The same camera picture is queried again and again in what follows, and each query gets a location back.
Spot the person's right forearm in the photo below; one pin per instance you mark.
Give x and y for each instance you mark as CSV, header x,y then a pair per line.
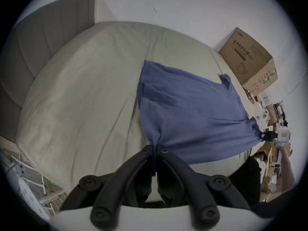
x,y
288,172

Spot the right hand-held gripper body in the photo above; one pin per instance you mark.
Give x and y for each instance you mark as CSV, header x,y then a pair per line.
x,y
283,135

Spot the brown cardboard carton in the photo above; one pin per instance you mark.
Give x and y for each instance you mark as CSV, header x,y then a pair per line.
x,y
252,60

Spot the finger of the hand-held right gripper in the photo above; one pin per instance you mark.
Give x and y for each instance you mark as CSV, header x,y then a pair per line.
x,y
267,135

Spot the person's body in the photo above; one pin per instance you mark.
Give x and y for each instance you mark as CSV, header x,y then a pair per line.
x,y
247,179

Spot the dark blue shirt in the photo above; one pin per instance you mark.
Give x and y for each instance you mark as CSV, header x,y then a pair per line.
x,y
192,112

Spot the grey padded headboard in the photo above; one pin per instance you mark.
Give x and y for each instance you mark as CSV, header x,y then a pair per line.
x,y
36,47

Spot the person's right hand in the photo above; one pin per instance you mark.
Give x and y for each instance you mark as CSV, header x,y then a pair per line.
x,y
282,150

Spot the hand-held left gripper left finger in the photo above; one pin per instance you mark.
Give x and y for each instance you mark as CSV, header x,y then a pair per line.
x,y
113,184

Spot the bed with beige sheet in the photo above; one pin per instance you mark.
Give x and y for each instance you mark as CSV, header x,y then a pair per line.
x,y
84,100

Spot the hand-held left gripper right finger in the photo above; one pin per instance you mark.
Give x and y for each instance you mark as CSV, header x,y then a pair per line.
x,y
192,184

